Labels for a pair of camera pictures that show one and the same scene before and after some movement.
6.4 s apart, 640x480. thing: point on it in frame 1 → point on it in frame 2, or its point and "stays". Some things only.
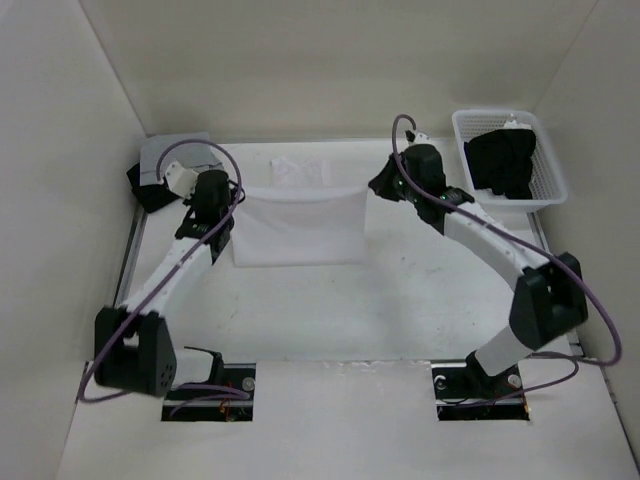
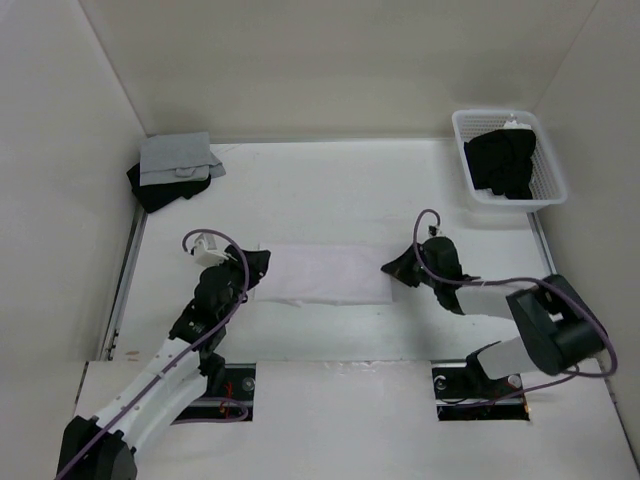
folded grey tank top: [194, 156] stays
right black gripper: [382, 183] → [399, 267]
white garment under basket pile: [513, 124] stays
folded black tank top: [151, 196] stays
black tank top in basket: [500, 160] stays
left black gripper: [233, 196] → [258, 265]
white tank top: [299, 218] → [327, 274]
